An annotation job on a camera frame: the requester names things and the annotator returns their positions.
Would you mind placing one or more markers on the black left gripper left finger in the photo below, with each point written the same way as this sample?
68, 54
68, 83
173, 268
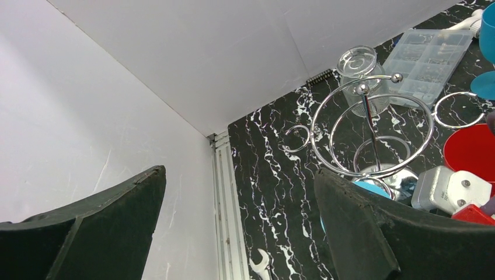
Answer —
107, 235

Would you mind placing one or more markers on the red plastic goblet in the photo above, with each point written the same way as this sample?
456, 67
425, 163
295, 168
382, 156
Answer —
472, 149

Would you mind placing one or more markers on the black screwdriver bit strip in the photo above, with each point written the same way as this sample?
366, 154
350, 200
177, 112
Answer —
321, 77

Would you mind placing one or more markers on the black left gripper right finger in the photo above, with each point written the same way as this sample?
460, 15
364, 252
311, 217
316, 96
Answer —
373, 237

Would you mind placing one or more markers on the chrome spiral glass rack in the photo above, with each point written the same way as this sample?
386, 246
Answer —
377, 176

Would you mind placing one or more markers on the blue plastic goblet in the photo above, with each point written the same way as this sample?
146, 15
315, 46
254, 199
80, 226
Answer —
483, 84
370, 187

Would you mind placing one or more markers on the clear plastic parts box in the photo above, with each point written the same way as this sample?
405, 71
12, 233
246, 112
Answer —
426, 58

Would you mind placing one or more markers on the blue plastic goblet back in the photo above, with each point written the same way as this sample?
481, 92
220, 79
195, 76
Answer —
483, 84

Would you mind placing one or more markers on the aluminium frame rail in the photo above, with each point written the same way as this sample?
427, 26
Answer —
232, 258

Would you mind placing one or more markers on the white small tool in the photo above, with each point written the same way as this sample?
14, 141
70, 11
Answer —
472, 23

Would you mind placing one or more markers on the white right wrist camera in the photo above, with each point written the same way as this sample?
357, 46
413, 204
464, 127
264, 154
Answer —
461, 194

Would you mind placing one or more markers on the clear glass wine glass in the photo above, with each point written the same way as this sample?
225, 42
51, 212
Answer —
353, 66

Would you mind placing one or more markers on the silver open-end wrench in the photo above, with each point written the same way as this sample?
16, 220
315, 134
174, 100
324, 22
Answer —
263, 268

